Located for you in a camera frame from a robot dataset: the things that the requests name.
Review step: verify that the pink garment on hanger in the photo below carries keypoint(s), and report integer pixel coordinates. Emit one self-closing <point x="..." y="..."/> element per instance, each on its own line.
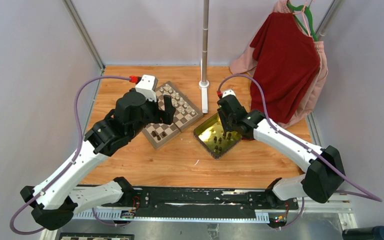
<point x="246" y="64"/>

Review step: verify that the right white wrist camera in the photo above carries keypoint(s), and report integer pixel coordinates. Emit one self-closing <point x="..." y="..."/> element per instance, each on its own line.
<point x="224" y="93"/>

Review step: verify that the red shirt on hanger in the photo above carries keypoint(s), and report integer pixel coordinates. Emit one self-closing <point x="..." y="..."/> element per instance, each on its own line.
<point x="287" y="62"/>

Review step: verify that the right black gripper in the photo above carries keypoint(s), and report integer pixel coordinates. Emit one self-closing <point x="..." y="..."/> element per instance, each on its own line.
<point x="226" y="127"/>

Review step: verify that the dark blue bottle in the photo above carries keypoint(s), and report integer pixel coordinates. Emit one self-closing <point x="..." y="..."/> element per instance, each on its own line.
<point x="365" y="233"/>

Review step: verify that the grey metal stand pole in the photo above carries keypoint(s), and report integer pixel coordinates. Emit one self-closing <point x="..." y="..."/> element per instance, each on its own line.
<point x="205" y="36"/>

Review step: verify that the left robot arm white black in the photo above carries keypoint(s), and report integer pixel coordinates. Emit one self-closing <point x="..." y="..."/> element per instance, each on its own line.
<point x="54" y="202"/>

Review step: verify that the green clothes hanger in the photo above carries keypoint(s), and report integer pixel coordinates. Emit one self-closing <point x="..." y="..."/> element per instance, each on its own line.
<point x="304" y="17"/>

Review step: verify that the aluminium rail frame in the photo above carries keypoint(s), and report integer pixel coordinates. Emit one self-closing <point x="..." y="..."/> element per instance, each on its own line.
<point x="311" y="221"/>

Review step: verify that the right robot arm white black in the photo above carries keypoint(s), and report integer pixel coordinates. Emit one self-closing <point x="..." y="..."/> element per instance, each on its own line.
<point x="320" y="179"/>

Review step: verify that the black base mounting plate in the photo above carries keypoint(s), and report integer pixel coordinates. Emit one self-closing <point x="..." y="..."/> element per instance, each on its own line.
<point x="200" y="203"/>

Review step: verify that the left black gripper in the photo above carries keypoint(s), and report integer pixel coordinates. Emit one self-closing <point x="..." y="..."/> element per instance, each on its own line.
<point x="167" y="116"/>

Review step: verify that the gold metal tray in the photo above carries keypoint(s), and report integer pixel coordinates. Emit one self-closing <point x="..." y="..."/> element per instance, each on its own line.
<point x="211" y="135"/>

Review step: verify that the white stand base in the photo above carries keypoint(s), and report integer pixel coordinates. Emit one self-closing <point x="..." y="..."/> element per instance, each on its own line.
<point x="204" y="96"/>

